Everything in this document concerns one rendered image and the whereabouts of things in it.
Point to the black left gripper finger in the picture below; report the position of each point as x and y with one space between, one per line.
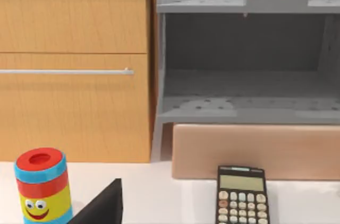
106 205

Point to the stack of coloured rings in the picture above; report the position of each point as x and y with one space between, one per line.
42 185

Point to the black calculator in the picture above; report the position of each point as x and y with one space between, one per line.
242 197

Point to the wooden cupboard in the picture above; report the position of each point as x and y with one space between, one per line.
77 64

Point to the pale wooden drawer front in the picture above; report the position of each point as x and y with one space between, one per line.
255 149

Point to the plain wooden drawer front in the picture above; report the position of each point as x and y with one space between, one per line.
73 10

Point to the grey open shelf unit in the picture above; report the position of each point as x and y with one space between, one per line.
248 48

